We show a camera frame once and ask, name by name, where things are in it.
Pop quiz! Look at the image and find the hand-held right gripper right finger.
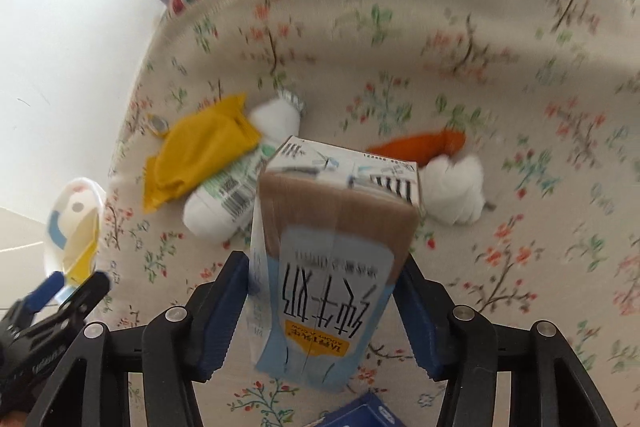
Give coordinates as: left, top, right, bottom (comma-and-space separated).
395, 254, 618, 427

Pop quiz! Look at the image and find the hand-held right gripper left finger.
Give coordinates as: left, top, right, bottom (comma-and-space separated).
25, 252, 251, 427

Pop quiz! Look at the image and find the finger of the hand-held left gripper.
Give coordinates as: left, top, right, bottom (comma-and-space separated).
20, 271, 67, 315
47, 271, 111, 333

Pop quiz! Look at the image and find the white patterned trash bin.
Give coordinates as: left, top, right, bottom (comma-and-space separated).
44, 177, 107, 280

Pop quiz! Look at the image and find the light blue milk carton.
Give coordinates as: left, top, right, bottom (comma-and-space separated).
248, 136, 426, 394

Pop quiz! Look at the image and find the blue and white flat box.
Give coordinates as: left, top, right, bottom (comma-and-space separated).
320, 389, 416, 427

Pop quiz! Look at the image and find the white plastic bottle green label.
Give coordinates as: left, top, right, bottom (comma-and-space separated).
182, 89, 307, 238

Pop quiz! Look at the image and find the crumpled white paper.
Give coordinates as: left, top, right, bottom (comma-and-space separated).
417, 154, 486, 227

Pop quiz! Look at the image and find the yellow cloth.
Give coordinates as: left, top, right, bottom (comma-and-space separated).
142, 93, 263, 212

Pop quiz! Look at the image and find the orange carrot toy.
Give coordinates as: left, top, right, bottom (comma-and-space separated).
366, 130, 467, 168

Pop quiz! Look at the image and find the floral tablecloth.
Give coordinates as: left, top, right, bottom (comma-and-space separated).
102, 0, 640, 427

